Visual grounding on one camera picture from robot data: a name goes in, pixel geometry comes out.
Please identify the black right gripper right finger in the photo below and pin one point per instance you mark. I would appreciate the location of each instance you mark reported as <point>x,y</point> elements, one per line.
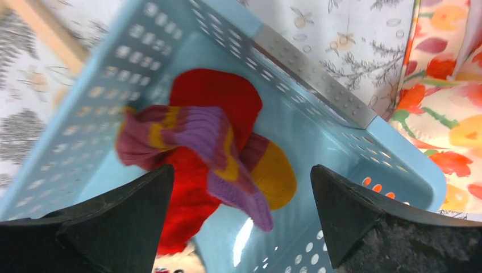
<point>369,232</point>

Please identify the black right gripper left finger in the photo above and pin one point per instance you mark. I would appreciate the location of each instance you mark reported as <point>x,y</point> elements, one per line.
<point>117,231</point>

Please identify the purple yellow striped sock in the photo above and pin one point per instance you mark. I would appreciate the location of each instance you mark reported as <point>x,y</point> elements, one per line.
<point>257,178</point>

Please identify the red sock with bear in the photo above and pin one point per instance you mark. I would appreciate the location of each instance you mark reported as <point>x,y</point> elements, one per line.
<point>191,204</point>

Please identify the floral orange cloth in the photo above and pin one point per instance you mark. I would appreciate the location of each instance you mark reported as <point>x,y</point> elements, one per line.
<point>439,107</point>

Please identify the light blue plastic basket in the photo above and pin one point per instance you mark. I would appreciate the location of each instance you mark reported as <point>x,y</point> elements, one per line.
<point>305,112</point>

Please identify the wooden drying rack frame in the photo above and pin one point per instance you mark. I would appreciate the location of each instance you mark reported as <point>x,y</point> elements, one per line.
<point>51,31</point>

